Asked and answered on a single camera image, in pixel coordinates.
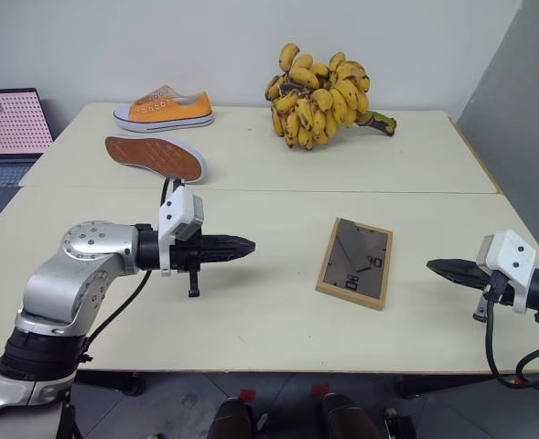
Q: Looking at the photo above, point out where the black table foot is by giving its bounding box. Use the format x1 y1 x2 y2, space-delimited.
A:
393 373 520 400
73 369 147 398

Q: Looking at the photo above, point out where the wooden picture frame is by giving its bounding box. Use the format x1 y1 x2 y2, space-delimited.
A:
315 217 394 312

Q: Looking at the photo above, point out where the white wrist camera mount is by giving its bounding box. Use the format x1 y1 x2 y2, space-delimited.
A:
157 185 206 278
475 230 538 315

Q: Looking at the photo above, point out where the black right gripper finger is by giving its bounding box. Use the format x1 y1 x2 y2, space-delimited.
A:
428 265 486 290
426 258 486 277

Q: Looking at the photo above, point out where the bunch of yellow bananas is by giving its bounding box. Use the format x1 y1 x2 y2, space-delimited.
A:
264 42 398 152

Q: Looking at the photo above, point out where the orange canvas sneaker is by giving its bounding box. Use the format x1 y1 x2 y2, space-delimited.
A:
113 83 216 134

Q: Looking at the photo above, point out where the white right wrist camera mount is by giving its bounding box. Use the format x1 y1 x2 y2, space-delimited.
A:
475 230 538 315

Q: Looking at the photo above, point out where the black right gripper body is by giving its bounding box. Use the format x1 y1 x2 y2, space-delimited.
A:
472 269 516 321

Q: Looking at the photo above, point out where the laptop with pink screen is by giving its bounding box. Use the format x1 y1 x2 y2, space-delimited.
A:
0 88 53 217

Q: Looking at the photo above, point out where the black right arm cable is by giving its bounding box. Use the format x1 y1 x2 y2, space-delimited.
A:
485 273 539 391

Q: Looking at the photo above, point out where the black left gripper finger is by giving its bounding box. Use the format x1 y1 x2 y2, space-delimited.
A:
200 248 256 265
200 233 258 252

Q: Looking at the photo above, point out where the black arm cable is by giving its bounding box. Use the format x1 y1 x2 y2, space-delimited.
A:
485 273 539 391
84 176 186 362

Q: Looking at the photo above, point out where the sneaker with brown sole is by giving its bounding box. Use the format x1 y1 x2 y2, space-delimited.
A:
104 134 209 186

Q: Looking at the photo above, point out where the dark rounded shape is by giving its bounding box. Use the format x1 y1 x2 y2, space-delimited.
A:
208 396 256 439
318 391 372 439

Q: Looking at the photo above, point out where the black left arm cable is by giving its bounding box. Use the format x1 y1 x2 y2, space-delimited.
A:
84 176 186 362

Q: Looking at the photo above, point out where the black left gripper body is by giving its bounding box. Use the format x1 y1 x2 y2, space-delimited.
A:
170 233 205 299

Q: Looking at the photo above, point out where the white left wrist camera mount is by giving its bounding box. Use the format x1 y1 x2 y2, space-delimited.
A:
157 185 206 278

